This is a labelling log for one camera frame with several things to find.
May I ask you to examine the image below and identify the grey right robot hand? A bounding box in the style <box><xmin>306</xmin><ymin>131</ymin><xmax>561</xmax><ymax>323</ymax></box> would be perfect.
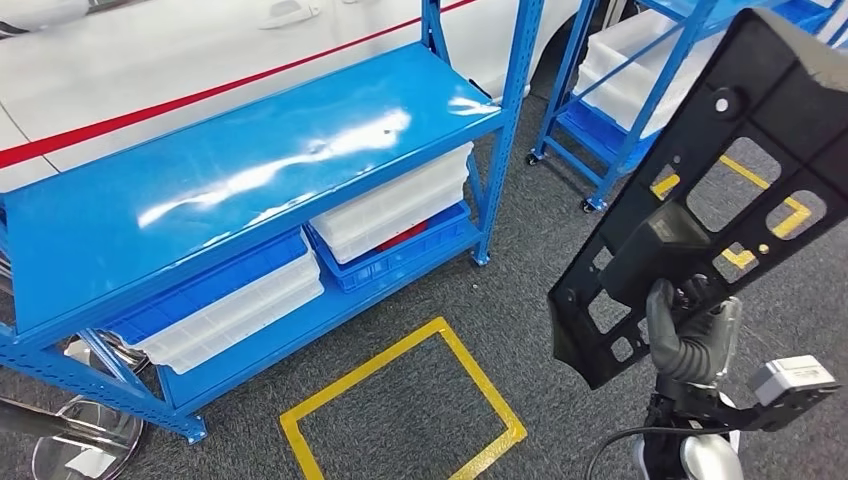
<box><xmin>645</xmin><ymin>274</ymin><xmax>743</xmax><ymax>389</ymax></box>

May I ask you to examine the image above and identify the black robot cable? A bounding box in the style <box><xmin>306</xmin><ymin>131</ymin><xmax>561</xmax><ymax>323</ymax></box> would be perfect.
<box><xmin>586</xmin><ymin>425</ymin><xmax>737</xmax><ymax>480</ymax></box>

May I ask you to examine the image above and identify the blue plastic crate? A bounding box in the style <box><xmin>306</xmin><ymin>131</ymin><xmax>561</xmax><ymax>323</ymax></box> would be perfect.
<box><xmin>99</xmin><ymin>228</ymin><xmax>311</xmax><ymax>346</ymax></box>
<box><xmin>305</xmin><ymin>201</ymin><xmax>473</xmax><ymax>295</ymax></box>

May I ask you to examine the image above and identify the yellow floor tape square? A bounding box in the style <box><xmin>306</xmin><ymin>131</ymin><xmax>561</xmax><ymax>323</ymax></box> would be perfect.
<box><xmin>650</xmin><ymin>155</ymin><xmax>813</xmax><ymax>270</ymax></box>

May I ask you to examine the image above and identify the blue metal shelf rack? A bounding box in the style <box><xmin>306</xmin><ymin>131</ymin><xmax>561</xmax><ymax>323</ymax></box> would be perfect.
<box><xmin>0</xmin><ymin>0</ymin><xmax>546</xmax><ymax>445</ymax></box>
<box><xmin>526</xmin><ymin>0</ymin><xmax>848</xmax><ymax>215</ymax></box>

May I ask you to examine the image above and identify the red item in crate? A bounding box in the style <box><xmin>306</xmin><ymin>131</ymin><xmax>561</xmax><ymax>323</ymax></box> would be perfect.
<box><xmin>376</xmin><ymin>221</ymin><xmax>431</xmax><ymax>253</ymax></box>

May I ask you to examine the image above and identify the black plastic car part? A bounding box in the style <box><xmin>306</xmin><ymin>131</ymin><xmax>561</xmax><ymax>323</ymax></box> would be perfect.
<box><xmin>547</xmin><ymin>7</ymin><xmax>848</xmax><ymax>391</ymax></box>

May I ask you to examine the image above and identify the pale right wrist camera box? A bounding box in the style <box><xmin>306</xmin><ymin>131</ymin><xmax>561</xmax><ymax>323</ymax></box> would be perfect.
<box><xmin>748</xmin><ymin>355</ymin><xmax>841</xmax><ymax>432</ymax></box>

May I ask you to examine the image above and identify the white translucent plastic bin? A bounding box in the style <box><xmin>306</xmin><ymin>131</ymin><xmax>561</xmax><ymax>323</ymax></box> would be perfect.
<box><xmin>122</xmin><ymin>228</ymin><xmax>326</xmax><ymax>376</ymax></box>
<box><xmin>572</xmin><ymin>9</ymin><xmax>727</xmax><ymax>140</ymax></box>
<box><xmin>309</xmin><ymin>142</ymin><xmax>475</xmax><ymax>265</ymax></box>

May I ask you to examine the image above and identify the white car with red stripe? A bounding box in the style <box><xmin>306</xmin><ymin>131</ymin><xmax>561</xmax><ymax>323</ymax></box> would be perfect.
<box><xmin>0</xmin><ymin>0</ymin><xmax>627</xmax><ymax>193</ymax></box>

